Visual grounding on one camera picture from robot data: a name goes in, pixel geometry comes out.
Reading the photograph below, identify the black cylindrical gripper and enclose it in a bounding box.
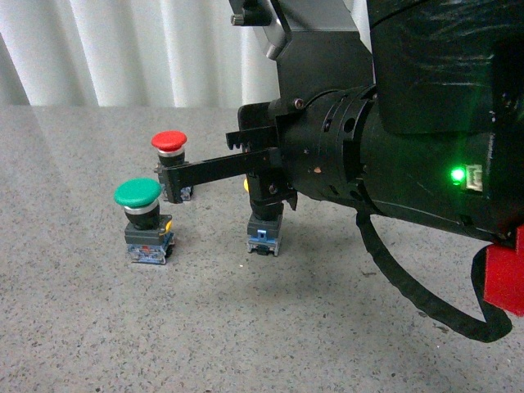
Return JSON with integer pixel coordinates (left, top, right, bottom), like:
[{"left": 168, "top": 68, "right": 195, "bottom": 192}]
[{"left": 158, "top": 86, "right": 377, "bottom": 210}]

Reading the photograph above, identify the yellow mushroom push button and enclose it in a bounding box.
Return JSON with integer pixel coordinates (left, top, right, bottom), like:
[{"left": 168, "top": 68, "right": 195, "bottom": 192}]
[{"left": 244, "top": 174, "right": 283, "bottom": 256}]

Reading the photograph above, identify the red mushroom push button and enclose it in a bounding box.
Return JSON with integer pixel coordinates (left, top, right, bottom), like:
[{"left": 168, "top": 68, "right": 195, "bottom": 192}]
[{"left": 151, "top": 130, "right": 193, "bottom": 203}]

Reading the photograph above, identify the green mushroom push button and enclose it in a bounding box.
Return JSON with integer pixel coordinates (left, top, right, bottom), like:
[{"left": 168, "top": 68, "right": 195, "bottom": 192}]
[{"left": 114, "top": 178, "right": 174, "bottom": 265}]

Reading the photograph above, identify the white pleated curtain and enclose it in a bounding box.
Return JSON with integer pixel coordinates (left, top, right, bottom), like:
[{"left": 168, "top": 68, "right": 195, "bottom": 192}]
[{"left": 1, "top": 1, "right": 278, "bottom": 108}]

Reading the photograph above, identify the red plastic block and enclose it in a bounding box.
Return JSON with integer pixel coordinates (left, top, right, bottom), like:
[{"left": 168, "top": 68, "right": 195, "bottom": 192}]
[{"left": 484, "top": 225, "right": 524, "bottom": 317}]

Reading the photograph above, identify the black and silver camera mount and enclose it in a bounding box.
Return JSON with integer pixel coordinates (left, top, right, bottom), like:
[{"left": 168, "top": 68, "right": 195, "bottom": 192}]
[{"left": 230, "top": 0, "right": 374, "bottom": 108}]

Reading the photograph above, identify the black sleeved cable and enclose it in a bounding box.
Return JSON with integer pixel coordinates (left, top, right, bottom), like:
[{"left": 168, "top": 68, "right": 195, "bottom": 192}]
[{"left": 355, "top": 202, "right": 513, "bottom": 344}]

